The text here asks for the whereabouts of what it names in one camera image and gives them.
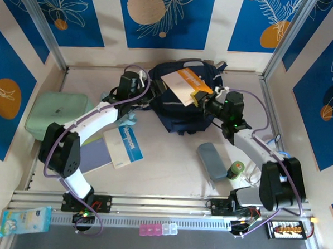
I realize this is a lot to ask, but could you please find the orange white notebook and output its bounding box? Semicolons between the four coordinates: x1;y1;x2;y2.
158;65;215;109

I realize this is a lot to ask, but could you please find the navy blue backpack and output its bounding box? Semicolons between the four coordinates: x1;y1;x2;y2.
145;56;228;138

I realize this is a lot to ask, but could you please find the light blue face mask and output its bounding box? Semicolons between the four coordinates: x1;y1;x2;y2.
99;91;139;129

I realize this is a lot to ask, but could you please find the blue white notebook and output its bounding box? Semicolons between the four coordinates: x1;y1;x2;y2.
101;123;145;171

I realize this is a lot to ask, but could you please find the purple notebook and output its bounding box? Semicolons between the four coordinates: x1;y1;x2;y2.
79;135;115;177

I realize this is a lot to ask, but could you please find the grey glasses case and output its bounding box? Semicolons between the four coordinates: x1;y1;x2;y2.
195;141;229;182

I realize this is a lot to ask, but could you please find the green bottle orange cap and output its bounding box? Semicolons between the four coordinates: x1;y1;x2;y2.
226;160;245;181

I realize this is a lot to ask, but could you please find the mint green zip pouch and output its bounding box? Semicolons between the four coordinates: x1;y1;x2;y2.
24;90;95;147

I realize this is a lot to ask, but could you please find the black controller board with LEDs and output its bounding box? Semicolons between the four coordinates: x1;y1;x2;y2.
71;210;95;224
229;218;256;235

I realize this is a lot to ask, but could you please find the black power distribution board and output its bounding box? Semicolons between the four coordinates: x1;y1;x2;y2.
265;218;307;242

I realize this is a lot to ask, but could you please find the light blue tissue packet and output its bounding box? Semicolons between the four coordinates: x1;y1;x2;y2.
0;203;53;241

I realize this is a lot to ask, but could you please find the aluminium back rail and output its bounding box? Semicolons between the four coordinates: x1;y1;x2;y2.
66;62;267;80

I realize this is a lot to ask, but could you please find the aluminium side rail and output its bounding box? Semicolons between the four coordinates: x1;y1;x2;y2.
25;66;70;193
253;75;302;198

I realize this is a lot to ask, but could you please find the blue floral wall panel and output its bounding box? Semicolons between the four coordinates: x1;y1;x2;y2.
0;22;41;163
281;0;333;75
0;0;54;65
27;0;108;49
227;0;312;57
288;18;333;172
115;0;216;53

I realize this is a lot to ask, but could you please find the aluminium frame post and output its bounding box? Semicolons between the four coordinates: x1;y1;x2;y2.
11;0;73;71
262;0;321;82

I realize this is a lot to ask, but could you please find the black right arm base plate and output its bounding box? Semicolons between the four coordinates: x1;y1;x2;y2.
210;198;263;219

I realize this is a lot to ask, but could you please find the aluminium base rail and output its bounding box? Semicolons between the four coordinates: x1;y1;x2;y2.
7;187;315;227

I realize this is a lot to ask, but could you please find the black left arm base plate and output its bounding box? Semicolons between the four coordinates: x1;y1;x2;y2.
60;192;113;214

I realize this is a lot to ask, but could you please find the grey slotted cable duct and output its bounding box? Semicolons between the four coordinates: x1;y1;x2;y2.
49;210;234;235

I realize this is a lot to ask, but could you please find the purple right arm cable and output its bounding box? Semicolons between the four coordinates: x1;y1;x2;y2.
227;89;311;243

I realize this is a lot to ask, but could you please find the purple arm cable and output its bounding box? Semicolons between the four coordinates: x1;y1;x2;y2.
39;60;152;241
227;89;311;243

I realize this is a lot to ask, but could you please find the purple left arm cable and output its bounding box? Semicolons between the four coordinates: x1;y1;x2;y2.
39;60;152;241

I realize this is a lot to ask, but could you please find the yellow connector with red wire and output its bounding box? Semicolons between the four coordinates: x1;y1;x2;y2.
302;217;318;239

